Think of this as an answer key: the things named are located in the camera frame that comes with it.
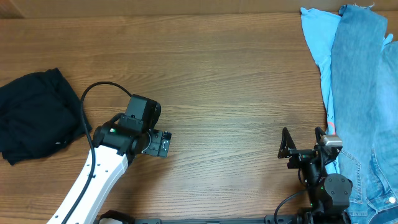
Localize light blue t-shirt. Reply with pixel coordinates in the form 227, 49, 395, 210
300, 7, 346, 175

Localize blue denim jeans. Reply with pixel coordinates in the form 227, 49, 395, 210
331, 5, 397, 223

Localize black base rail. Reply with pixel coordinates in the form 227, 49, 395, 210
93, 210, 351, 224

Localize black t-shirt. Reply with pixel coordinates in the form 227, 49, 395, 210
1, 68, 92, 165

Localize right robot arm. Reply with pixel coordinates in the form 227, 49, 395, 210
273, 127, 353, 224

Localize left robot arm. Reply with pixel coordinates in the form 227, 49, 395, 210
49, 95, 172, 224

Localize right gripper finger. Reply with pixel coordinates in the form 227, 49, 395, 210
277, 127, 297, 159
315, 127, 326, 145

